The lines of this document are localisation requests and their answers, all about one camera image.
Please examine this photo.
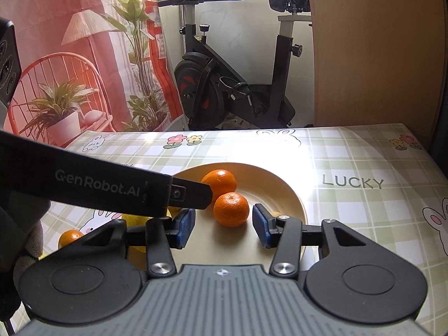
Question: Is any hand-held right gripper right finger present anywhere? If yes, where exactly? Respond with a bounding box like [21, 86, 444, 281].
[252, 203, 377, 278]

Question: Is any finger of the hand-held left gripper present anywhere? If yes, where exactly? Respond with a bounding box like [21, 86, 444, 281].
[168, 177, 214, 211]

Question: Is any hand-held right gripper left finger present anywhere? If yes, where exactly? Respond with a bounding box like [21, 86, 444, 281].
[82, 208, 197, 277]

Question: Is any orange mandarin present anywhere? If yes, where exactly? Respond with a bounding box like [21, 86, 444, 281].
[200, 169, 237, 204]
[213, 192, 250, 227]
[58, 230, 85, 250]

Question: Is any beige round plate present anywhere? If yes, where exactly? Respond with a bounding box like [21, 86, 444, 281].
[150, 163, 308, 268]

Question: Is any large yellow lemon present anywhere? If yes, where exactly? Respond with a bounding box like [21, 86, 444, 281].
[121, 207, 183, 254]

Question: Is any person's left hand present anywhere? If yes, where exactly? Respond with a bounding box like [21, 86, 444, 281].
[0, 198, 47, 277]

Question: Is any black exercise bike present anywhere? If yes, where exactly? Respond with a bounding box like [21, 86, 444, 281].
[154, 0, 314, 130]

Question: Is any green plaid printed tablecloth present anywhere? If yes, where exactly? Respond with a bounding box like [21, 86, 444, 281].
[10, 123, 448, 336]

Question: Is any wooden cabinet panel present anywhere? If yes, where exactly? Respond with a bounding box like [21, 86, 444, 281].
[305, 0, 448, 148]

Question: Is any red printed wall tapestry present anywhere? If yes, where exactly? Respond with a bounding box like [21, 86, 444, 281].
[0, 0, 184, 148]

